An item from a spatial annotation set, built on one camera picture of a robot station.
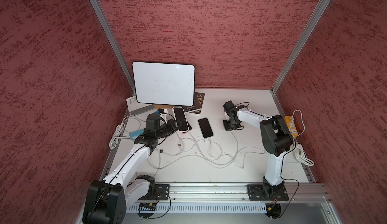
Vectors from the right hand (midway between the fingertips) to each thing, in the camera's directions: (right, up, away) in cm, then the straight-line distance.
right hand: (229, 130), depth 98 cm
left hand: (-30, +6, -16) cm, 35 cm away
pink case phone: (-27, +2, -1) cm, 27 cm away
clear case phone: (-16, +1, 0) cm, 16 cm away
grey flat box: (-67, +15, +9) cm, 69 cm away
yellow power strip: (+40, +4, -2) cm, 40 cm away
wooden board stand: (-50, +15, +9) cm, 53 cm away
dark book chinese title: (-22, +14, +8) cm, 28 cm away
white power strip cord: (+39, -11, -11) cm, 42 cm away
